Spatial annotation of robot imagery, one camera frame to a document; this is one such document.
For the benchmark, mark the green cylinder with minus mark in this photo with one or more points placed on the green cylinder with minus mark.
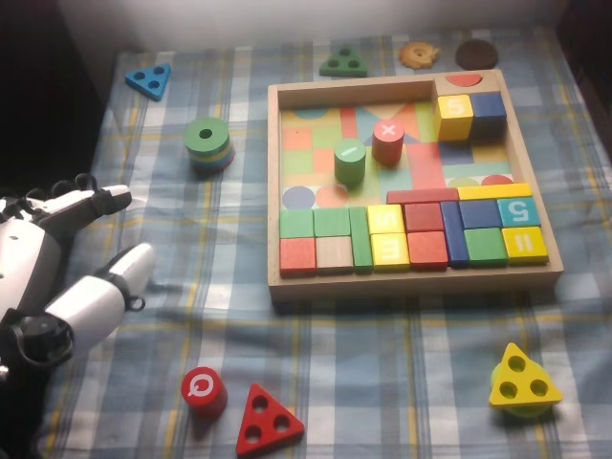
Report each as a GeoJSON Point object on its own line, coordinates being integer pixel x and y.
{"type": "Point", "coordinates": [350, 165]}

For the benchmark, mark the green triangle with three holes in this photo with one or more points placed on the green triangle with three holes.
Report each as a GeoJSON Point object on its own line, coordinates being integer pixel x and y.
{"type": "Point", "coordinates": [344, 64]}

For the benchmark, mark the red cylinder with X mark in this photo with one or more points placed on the red cylinder with X mark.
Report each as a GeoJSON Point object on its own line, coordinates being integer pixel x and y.
{"type": "Point", "coordinates": [388, 143]}

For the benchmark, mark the beige toy cookie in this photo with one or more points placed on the beige toy cookie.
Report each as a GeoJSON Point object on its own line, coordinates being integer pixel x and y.
{"type": "Point", "coordinates": [420, 56]}

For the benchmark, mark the red cylinder with Q mark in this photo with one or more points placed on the red cylinder with Q mark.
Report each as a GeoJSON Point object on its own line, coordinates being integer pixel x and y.
{"type": "Point", "coordinates": [204, 392]}

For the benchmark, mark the blue plaid tablecloth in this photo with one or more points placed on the blue plaid tablecloth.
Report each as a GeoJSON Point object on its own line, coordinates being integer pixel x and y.
{"type": "Point", "coordinates": [334, 363]}

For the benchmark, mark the red triangle with three holes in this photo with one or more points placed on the red triangle with three holes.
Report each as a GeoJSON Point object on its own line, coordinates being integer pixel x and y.
{"type": "Point", "coordinates": [268, 423]}

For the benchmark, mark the yellow S cube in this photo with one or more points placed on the yellow S cube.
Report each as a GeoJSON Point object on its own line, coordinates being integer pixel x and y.
{"type": "Point", "coordinates": [454, 119]}

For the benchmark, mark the blue cube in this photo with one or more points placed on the blue cube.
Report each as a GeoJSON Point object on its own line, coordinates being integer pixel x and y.
{"type": "Point", "coordinates": [488, 112]}

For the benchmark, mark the wooden puzzle tray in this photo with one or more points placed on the wooden puzzle tray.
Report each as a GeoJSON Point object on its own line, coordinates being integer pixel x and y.
{"type": "Point", "coordinates": [411, 283]}

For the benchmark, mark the blue triangle with three holes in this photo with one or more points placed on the blue triangle with three holes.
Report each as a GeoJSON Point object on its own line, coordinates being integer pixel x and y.
{"type": "Point", "coordinates": [150, 81]}

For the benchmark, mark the brown round toy cookie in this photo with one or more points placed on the brown round toy cookie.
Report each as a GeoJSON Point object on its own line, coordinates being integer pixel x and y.
{"type": "Point", "coordinates": [476, 54]}

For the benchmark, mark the yellow triangle with three holes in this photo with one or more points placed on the yellow triangle with three holes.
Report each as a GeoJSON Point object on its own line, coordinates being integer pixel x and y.
{"type": "Point", "coordinates": [523, 382]}

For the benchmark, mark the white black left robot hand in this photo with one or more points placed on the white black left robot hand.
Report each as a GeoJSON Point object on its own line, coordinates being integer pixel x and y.
{"type": "Point", "coordinates": [91, 301]}

